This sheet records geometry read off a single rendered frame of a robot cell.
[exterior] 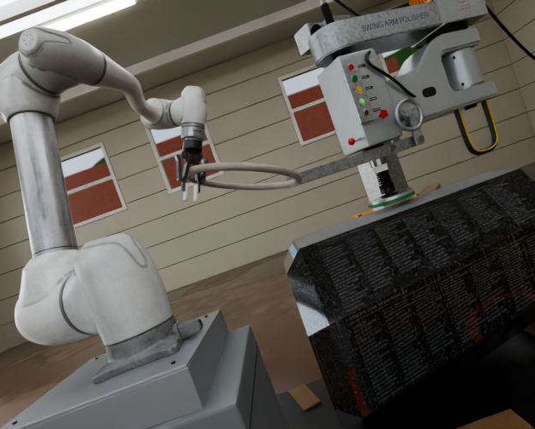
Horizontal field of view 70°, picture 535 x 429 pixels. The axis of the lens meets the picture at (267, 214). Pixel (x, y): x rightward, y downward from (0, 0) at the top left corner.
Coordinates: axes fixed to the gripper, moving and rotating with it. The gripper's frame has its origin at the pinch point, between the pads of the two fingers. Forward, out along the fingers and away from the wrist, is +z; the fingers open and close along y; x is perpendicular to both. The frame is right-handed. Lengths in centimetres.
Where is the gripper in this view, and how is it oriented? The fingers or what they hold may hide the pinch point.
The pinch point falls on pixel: (190, 192)
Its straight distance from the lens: 148.3
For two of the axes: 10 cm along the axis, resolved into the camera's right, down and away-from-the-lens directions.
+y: 8.4, 0.6, 5.4
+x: -5.5, 0.6, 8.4
